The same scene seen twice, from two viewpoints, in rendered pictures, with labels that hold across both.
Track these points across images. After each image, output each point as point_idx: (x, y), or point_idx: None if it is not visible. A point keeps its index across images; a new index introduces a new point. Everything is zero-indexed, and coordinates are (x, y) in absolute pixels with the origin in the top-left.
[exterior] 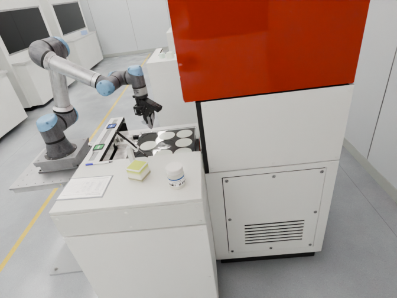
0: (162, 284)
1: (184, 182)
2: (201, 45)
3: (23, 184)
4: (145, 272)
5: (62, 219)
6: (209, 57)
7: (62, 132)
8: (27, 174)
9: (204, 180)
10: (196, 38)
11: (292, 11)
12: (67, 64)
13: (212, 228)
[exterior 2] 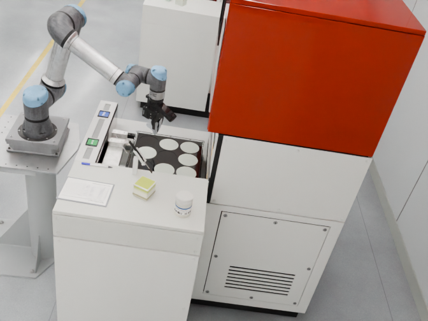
0: (132, 306)
1: (190, 213)
2: (241, 88)
3: None
4: (120, 289)
5: (64, 219)
6: (245, 100)
7: (48, 111)
8: None
9: None
10: (238, 82)
11: (330, 85)
12: (90, 52)
13: None
